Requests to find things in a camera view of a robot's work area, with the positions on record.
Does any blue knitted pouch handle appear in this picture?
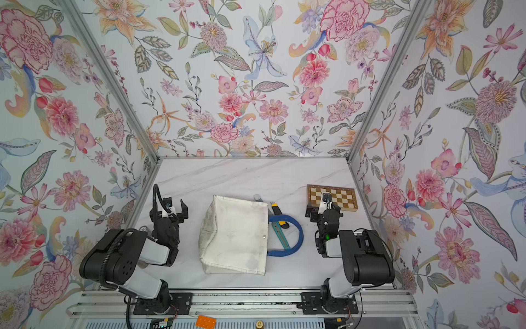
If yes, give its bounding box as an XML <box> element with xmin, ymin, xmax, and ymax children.
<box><xmin>267</xmin><ymin>215</ymin><xmax>304</xmax><ymax>257</ymax></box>

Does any large yellow black utility knife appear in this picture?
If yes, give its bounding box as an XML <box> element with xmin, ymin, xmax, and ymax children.
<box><xmin>271</xmin><ymin>203</ymin><xmax>290</xmax><ymax>229</ymax></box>

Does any white canvas tote pouch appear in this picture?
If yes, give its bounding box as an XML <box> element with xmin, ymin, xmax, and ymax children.
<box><xmin>198</xmin><ymin>195</ymin><xmax>269</xmax><ymax>276</ymax></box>

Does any teal utility knife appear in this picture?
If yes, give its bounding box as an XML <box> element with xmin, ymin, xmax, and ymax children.
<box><xmin>269</xmin><ymin>217</ymin><xmax>290</xmax><ymax>250</ymax></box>

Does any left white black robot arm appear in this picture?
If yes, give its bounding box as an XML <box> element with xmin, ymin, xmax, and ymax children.
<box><xmin>79</xmin><ymin>201</ymin><xmax>188</xmax><ymax>314</ymax></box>

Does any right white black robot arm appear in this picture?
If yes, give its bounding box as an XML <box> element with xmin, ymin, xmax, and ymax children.
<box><xmin>301</xmin><ymin>202</ymin><xmax>395</xmax><ymax>315</ymax></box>

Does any wooden folding chess board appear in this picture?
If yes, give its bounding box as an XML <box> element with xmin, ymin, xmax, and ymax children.
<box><xmin>307</xmin><ymin>185</ymin><xmax>358</xmax><ymax>212</ymax></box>

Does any orange tag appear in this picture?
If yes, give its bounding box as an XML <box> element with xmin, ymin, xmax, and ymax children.
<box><xmin>195</xmin><ymin>315</ymin><xmax>217</xmax><ymax>329</ymax></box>

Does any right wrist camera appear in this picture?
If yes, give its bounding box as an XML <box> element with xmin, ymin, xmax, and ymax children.
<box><xmin>318</xmin><ymin>193</ymin><xmax>332</xmax><ymax>215</ymax></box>

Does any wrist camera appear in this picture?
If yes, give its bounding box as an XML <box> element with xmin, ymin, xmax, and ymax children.
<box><xmin>318</xmin><ymin>193</ymin><xmax>332</xmax><ymax>215</ymax></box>
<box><xmin>161</xmin><ymin>197</ymin><xmax>173</xmax><ymax>217</ymax></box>

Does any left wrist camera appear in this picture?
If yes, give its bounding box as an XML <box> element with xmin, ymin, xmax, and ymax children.
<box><xmin>161</xmin><ymin>197</ymin><xmax>173</xmax><ymax>217</ymax></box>

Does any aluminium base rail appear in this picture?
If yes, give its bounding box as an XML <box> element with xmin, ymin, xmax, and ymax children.
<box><xmin>66</xmin><ymin>285</ymin><xmax>419</xmax><ymax>319</ymax></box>

